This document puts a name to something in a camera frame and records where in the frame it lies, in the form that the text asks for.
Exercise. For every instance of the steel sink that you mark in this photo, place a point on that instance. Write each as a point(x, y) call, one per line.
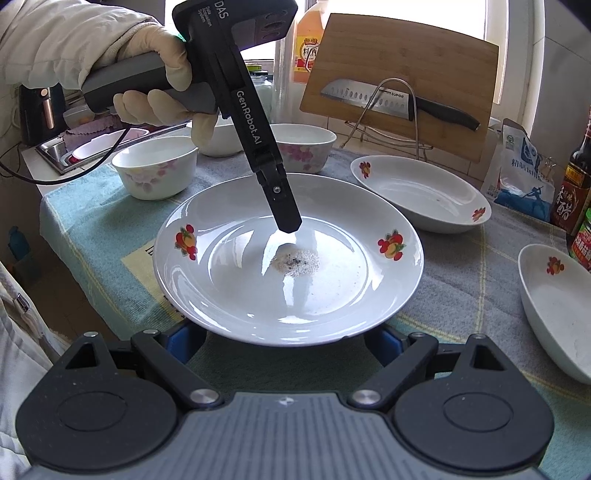
point(51, 154)

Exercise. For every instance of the white and blue salt bag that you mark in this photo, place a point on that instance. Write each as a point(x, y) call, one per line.
point(517, 161)

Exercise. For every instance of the teal towel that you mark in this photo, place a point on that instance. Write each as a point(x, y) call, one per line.
point(92, 240)

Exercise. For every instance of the purple dishcloth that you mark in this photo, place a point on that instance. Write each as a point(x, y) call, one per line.
point(81, 136)

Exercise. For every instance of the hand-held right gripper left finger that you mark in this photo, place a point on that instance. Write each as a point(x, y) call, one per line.
point(184, 339)

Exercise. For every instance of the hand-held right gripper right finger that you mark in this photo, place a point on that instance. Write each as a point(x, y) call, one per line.
point(387, 345)

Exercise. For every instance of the white floral bowl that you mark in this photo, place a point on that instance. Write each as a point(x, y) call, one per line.
point(304, 154)
point(226, 138)
point(152, 177)

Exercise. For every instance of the orange liquid bottle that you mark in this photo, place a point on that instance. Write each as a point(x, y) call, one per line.
point(307, 50)

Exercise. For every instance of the white jacket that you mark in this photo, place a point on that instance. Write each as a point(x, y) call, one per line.
point(23, 369)

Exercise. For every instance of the pink basin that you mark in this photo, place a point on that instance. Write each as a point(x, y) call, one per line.
point(92, 150)

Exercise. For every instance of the bamboo cutting board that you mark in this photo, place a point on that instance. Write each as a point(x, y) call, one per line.
point(369, 50)

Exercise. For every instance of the person's left forearm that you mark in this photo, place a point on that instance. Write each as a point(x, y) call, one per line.
point(55, 37)

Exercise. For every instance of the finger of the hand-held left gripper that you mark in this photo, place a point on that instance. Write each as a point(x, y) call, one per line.
point(281, 203)

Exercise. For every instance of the green-lidded sauce jar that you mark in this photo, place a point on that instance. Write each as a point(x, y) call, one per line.
point(582, 244)

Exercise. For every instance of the plastic wrap roll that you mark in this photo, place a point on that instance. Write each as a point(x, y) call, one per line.
point(282, 92)

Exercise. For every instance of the black air fryer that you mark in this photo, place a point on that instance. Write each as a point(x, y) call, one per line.
point(37, 115)

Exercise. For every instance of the dark vinegar bottle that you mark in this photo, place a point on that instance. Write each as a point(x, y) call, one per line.
point(572, 184)

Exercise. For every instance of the oval fruit-print plate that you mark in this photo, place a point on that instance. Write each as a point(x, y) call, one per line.
point(558, 314)
point(415, 194)

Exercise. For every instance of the glass storage jar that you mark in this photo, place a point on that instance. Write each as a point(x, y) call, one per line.
point(263, 92)

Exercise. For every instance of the person's left hand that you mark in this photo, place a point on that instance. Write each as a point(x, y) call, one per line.
point(171, 50)

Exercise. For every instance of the clear bowl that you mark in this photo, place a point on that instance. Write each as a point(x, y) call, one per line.
point(76, 115)

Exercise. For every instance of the grey checked towel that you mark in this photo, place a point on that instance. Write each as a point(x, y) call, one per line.
point(461, 286)

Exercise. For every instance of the large round fruit-print plate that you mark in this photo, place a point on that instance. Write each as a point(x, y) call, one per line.
point(231, 286)

